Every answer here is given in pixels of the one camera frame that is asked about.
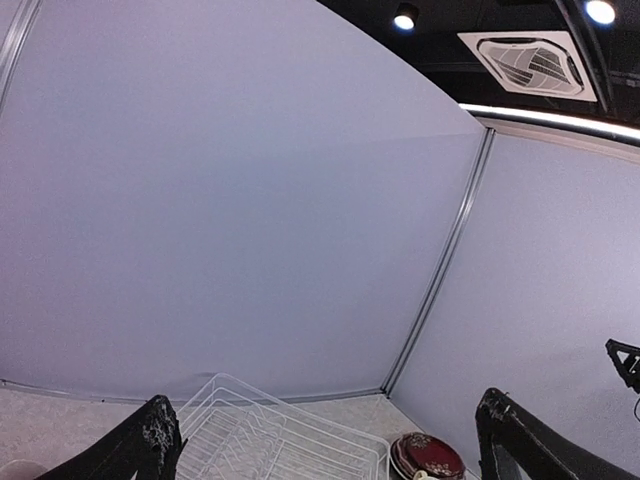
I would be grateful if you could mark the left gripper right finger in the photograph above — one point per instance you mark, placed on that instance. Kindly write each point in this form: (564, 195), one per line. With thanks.
(514, 444)

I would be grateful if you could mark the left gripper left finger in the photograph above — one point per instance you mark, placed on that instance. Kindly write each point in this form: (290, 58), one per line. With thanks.
(146, 445)

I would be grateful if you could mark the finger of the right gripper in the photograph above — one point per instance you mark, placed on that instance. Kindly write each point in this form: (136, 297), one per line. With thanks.
(625, 359)

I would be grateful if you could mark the dark brown plate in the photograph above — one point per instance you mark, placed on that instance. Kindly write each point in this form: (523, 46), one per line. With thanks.
(417, 453)

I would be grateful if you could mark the yellow mug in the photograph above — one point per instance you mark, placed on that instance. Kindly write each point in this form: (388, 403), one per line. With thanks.
(421, 475)

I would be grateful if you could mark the ceiling air conditioner vent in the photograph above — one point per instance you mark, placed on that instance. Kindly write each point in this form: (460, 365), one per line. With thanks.
(536, 63)

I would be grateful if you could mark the right ceiling spot light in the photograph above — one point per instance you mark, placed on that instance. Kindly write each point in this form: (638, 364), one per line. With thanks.
(600, 11)

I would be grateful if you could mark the ceiling spot light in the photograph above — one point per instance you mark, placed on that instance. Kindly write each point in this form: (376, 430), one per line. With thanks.
(406, 16)
(600, 11)

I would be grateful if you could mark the left ceiling spot light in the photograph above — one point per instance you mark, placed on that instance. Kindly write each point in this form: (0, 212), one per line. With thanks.
(406, 16)

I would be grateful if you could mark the white wire dish rack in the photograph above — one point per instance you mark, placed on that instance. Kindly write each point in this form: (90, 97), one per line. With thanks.
(231, 437)

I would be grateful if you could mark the back aluminium wall rail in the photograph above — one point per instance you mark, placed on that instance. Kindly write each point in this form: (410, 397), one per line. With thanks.
(203, 384)

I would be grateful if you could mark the aluminium wall rail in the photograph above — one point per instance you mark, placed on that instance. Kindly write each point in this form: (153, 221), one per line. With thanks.
(203, 384)
(570, 131)

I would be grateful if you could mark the right aluminium frame post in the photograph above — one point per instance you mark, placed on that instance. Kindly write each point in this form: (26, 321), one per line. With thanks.
(443, 263)

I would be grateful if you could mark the aluminium frame post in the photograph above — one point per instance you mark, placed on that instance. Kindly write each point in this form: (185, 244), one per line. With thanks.
(443, 263)
(12, 44)

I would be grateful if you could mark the top aluminium wall rail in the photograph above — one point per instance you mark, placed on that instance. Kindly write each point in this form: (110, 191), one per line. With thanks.
(570, 131)

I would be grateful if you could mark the left aluminium frame post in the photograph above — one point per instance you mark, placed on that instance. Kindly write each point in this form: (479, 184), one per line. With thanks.
(12, 44)

